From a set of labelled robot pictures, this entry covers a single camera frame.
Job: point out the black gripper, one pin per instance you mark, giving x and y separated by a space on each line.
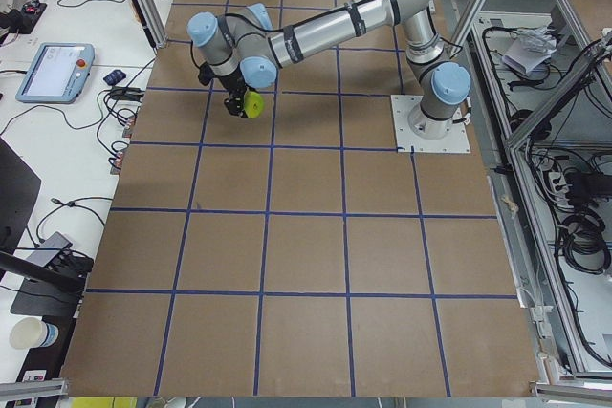
234 86

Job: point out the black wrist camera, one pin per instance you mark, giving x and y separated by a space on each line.
206 75

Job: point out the white paper cup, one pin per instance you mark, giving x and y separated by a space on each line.
32 333

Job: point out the blue teach pendant near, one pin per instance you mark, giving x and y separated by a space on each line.
58 73

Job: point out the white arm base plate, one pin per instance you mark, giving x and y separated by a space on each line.
415 133

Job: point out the black monitor stand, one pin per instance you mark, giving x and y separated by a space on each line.
53 278

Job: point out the green apple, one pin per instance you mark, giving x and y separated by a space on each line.
253 104

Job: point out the dark blue pouch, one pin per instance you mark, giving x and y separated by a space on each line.
114 77

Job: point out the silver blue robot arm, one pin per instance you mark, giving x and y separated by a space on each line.
244 52

